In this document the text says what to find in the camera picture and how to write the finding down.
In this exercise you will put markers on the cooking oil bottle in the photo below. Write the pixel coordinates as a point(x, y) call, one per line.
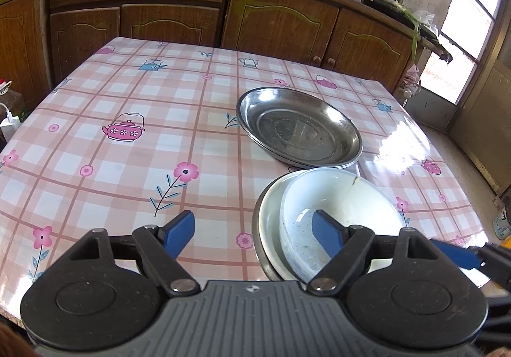
point(10, 101)

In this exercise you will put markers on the light blue floor object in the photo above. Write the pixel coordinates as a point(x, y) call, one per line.
point(502, 223)

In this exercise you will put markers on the green scallion leaf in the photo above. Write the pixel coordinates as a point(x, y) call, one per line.
point(417, 37)

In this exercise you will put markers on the blue patterned white bowl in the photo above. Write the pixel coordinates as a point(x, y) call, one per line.
point(339, 201)

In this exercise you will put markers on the steel bowl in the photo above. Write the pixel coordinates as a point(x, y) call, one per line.
point(256, 221)

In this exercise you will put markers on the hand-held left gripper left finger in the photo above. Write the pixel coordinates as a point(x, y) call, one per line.
point(179, 231)

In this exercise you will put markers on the pink hanging cloth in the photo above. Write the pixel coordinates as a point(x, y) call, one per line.
point(411, 79)

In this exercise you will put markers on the wooden kitchen cabinet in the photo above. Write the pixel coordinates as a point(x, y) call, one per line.
point(279, 21)

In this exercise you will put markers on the black counter tray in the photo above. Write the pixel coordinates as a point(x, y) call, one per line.
point(391, 7)

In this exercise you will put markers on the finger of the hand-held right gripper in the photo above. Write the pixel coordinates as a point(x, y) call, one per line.
point(455, 255)

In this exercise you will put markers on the yellow plastic object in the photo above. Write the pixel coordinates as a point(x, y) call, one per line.
point(507, 242)

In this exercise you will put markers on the large scratched steel plate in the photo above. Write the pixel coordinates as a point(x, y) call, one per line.
point(299, 129)

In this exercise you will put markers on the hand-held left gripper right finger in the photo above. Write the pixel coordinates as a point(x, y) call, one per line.
point(327, 231)

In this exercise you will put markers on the window with metal frame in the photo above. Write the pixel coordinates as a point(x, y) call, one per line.
point(463, 33)

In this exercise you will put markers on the clear plastic bag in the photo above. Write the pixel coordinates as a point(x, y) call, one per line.
point(424, 19)

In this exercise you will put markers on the pink checked tablecloth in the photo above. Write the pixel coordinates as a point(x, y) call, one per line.
point(119, 181)

